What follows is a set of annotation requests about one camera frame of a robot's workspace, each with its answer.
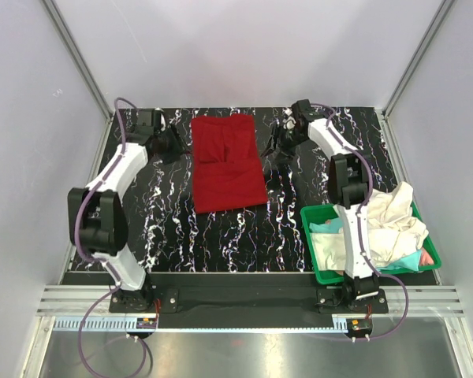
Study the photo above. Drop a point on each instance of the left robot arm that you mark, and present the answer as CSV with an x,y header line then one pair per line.
x,y
98,227

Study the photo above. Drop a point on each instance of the right controller box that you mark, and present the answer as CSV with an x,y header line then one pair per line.
x,y
361,325

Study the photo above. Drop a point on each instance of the cream white t shirt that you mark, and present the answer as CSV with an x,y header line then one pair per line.
x,y
394,210

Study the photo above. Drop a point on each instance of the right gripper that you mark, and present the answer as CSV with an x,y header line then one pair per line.
x,y
276,132

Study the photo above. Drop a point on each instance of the controller box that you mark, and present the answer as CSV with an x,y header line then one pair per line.
x,y
148,323
361,325

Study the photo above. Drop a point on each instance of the left aluminium frame post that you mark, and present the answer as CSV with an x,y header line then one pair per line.
x,y
66,36

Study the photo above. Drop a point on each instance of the red t shirt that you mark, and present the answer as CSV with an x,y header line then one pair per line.
x,y
227,170

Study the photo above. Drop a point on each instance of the aluminium frame post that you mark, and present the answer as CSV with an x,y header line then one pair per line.
x,y
66,36
429,36

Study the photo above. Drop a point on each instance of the teal t shirt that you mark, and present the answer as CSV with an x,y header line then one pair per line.
x,y
390,249

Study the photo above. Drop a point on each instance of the left controller box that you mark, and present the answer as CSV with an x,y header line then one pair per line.
x,y
148,323

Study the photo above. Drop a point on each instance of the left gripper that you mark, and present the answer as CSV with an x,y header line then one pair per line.
x,y
180,147

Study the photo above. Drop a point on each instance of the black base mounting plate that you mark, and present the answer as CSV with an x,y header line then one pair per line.
x,y
244,317

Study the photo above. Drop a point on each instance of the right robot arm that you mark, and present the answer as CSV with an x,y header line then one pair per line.
x,y
350,186

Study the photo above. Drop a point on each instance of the aluminium front rail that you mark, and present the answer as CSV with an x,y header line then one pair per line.
x,y
420,301

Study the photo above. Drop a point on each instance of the right aluminium frame post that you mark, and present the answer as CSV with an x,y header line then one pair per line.
x,y
429,36

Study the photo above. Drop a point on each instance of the green plastic bin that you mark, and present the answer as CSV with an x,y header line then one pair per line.
x,y
318,214

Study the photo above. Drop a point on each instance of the pink t shirt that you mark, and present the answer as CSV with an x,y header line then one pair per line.
x,y
425,258

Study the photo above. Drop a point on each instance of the grey slotted cable duct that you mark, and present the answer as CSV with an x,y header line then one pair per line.
x,y
128,324

